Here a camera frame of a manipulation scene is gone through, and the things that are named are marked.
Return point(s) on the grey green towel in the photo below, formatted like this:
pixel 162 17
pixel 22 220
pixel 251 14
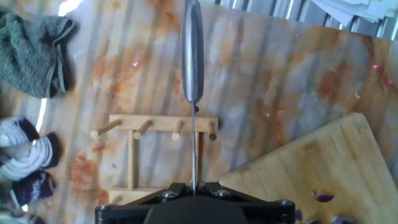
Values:
pixel 28 53

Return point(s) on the medium red onion piece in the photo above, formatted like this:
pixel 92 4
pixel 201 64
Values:
pixel 342 221

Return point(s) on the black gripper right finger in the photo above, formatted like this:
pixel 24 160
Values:
pixel 267 214

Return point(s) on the steel kitchen knife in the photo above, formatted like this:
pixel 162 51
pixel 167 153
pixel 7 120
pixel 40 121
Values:
pixel 192 62

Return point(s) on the stack of white papers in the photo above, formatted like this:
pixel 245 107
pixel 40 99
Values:
pixel 357 9

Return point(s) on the bamboo cutting board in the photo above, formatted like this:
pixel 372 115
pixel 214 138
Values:
pixel 326 171

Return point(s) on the striped onion wedge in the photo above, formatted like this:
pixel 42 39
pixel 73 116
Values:
pixel 25 155

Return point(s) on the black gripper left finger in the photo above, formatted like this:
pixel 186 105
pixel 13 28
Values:
pixel 124 213

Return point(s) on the marble pattern table mat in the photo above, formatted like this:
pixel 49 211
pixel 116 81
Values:
pixel 264 62

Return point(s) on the tiny red onion piece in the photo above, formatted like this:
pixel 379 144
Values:
pixel 298 215

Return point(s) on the small red onion piece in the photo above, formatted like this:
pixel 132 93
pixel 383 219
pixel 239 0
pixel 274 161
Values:
pixel 323 197

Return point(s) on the wooden peg rack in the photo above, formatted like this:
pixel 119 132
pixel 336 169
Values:
pixel 161 123

